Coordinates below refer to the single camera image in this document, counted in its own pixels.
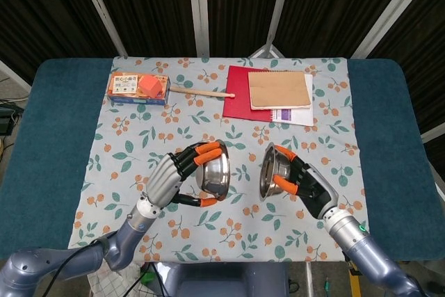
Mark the wooden drumstick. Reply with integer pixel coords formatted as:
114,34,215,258
169,86,236,99

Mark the brown paper notebook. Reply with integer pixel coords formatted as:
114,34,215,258
247,70,313,111

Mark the blue and orange cardboard box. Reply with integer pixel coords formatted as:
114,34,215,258
106,72,171,107

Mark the teal table cover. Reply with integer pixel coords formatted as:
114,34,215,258
0,57,445,264

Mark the steel bowl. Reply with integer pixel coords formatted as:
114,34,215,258
259,143,293,202
193,140,232,202

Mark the orange foam cube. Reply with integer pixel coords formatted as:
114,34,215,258
138,74,164,98

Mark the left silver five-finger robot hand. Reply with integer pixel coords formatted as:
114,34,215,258
145,139,224,209

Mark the white frame post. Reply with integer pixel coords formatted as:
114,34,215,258
72,0,129,57
249,0,296,58
186,0,211,58
350,0,445,58

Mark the black electronic device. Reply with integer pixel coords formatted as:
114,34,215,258
0,100,24,136

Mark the dark pleated curtain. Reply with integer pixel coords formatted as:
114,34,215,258
0,0,445,145

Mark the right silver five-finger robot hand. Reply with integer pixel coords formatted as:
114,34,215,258
273,145,340,220

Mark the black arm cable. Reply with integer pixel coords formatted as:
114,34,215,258
44,232,115,291

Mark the white spiral notebook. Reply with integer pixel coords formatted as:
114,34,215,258
270,73,316,127

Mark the blue-grey robot torso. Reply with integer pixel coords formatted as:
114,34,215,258
152,261,291,297

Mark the red notebook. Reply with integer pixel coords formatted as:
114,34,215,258
222,65,275,122

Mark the floral tablecloth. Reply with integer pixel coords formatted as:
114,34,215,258
67,55,364,264

